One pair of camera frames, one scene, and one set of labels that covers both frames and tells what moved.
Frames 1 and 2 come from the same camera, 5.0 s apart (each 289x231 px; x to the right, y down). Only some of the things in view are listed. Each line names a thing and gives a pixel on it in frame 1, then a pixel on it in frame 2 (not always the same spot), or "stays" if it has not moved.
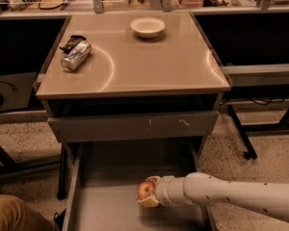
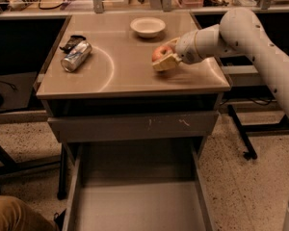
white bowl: (147, 27) stays
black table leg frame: (283, 125) stays
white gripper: (161, 190) → (187, 47)
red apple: (144, 189) → (161, 52)
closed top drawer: (136, 125) stays
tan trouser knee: (9, 214) stays
